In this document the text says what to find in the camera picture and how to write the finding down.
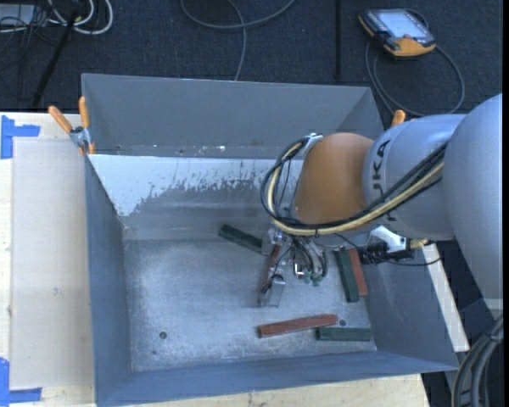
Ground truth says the dark green flat block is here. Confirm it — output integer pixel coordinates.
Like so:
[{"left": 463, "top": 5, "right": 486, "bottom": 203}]
[
  {"left": 333, "top": 247, "right": 361, "bottom": 304},
  {"left": 315, "top": 326, "right": 373, "bottom": 343},
  {"left": 218, "top": 223, "right": 264, "bottom": 253}
]

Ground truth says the black cylinder on white bracket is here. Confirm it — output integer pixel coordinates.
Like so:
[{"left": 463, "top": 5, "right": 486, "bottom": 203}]
[{"left": 359, "top": 225, "right": 430, "bottom": 267}]

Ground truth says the red-brown flat block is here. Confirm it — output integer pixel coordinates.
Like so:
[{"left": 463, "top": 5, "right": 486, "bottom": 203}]
[
  {"left": 256, "top": 313, "right": 339, "bottom": 340},
  {"left": 258, "top": 243, "right": 282, "bottom": 296},
  {"left": 348, "top": 247, "right": 370, "bottom": 298}
]

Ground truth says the grey metal bin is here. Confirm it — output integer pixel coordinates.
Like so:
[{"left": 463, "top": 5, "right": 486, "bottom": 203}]
[{"left": 81, "top": 73, "right": 461, "bottom": 407}]

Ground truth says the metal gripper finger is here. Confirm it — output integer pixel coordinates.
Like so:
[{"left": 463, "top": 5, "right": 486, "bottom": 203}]
[
  {"left": 268, "top": 274, "right": 288, "bottom": 309},
  {"left": 257, "top": 271, "right": 281, "bottom": 307}
]

